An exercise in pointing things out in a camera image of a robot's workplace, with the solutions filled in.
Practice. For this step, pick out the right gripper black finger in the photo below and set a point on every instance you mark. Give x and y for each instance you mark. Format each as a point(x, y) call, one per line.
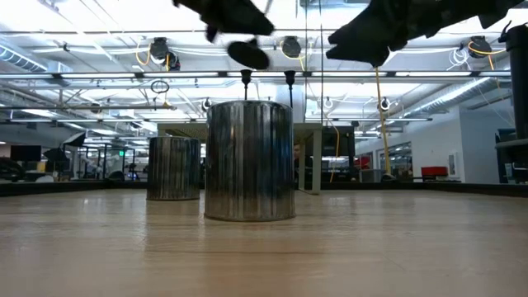
point(363, 53)
point(367, 31)

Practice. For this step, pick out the large shiny metal canister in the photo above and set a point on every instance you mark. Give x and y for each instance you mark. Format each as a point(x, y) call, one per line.
point(249, 165)

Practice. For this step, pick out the candle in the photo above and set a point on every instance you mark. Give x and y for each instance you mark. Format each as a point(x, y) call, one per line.
point(173, 169)

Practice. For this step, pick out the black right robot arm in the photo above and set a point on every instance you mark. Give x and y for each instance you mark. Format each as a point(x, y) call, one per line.
point(519, 82)

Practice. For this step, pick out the thin black vertical pole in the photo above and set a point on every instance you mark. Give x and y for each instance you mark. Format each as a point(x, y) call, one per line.
point(321, 82)

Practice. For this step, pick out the long ceiling light bar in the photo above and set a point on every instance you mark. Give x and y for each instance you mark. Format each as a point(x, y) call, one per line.
point(103, 75)

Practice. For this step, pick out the pale green perforated shelf riser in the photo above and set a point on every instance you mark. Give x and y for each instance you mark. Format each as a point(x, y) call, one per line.
point(317, 165)

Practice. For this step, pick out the person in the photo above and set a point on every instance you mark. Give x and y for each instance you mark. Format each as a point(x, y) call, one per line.
point(297, 154)

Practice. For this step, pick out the red seat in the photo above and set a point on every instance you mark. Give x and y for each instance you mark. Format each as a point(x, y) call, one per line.
point(434, 171)

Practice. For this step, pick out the black softbox light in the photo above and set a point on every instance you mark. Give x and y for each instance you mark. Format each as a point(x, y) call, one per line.
point(75, 139)

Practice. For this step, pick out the black computer monitor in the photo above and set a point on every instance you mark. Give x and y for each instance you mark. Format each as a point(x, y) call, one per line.
point(25, 152)

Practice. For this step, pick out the silver ventilation duct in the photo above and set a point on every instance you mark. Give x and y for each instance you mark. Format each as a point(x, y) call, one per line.
point(445, 99)

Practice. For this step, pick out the black wall screen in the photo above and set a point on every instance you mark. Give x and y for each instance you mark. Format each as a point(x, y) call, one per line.
point(340, 142)

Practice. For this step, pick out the framed wall picture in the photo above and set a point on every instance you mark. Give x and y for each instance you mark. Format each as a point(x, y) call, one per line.
point(452, 165)

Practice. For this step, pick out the black table frame rail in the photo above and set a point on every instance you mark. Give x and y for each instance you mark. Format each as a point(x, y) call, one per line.
point(82, 189)

